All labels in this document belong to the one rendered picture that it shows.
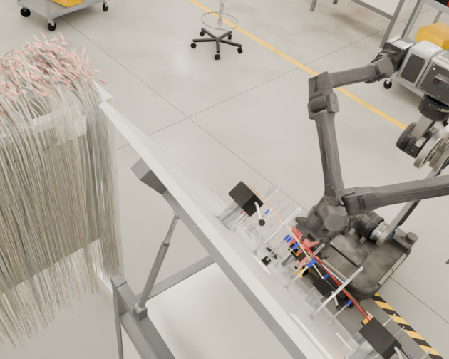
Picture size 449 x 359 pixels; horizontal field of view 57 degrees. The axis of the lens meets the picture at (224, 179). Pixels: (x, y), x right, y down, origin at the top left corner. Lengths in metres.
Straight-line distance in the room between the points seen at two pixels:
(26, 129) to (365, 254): 2.04
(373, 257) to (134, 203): 1.61
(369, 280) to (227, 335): 1.25
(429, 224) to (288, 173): 1.13
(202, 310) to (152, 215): 1.37
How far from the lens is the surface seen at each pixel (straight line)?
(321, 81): 1.52
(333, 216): 1.21
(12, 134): 1.27
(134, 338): 1.55
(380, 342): 0.82
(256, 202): 0.83
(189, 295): 1.63
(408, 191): 1.31
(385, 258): 2.77
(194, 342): 1.55
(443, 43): 4.58
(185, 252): 2.70
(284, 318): 0.62
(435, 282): 3.17
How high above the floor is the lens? 2.23
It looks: 45 degrees down
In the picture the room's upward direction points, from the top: 11 degrees clockwise
